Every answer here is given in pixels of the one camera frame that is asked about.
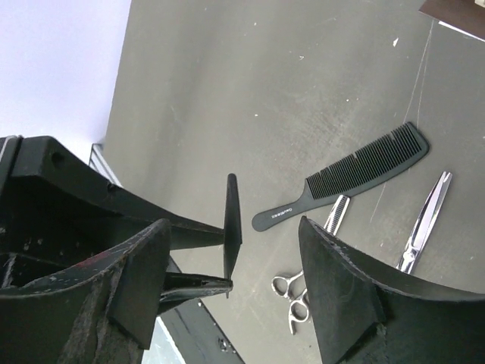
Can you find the silver straight scissors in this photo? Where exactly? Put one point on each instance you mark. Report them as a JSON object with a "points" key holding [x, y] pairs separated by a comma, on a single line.
{"points": [[424, 224]]}

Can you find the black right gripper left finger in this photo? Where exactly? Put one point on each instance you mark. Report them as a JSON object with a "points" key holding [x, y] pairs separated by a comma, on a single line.
{"points": [[101, 310]]}

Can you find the black handled comb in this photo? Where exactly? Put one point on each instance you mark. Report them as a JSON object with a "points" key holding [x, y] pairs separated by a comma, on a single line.
{"points": [[364, 169]]}

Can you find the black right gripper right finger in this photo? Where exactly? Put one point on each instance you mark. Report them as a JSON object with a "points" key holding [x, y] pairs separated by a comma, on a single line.
{"points": [[365, 311]]}

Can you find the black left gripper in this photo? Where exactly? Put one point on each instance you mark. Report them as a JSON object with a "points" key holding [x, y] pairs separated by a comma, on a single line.
{"points": [[55, 210]]}

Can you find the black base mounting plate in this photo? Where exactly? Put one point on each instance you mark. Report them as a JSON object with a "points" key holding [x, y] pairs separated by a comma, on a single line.
{"points": [[190, 334]]}

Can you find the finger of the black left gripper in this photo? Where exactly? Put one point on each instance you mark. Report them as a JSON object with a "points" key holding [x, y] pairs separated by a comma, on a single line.
{"points": [[136, 213], [180, 287]]}

